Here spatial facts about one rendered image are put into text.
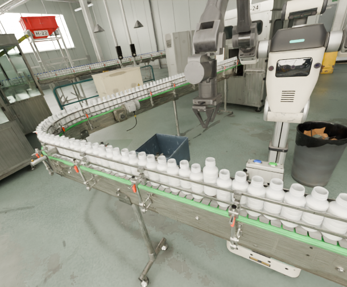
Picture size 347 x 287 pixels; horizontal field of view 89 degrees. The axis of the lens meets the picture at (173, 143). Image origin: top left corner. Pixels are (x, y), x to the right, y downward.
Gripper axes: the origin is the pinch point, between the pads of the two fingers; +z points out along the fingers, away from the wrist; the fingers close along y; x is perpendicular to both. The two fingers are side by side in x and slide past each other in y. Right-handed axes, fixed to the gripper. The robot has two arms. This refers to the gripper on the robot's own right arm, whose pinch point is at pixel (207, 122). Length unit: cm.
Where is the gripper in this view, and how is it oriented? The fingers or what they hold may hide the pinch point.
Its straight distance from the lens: 62.8
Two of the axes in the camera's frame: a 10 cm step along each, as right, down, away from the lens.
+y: -4.9, 4.3, -7.6
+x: 8.7, 1.4, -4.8
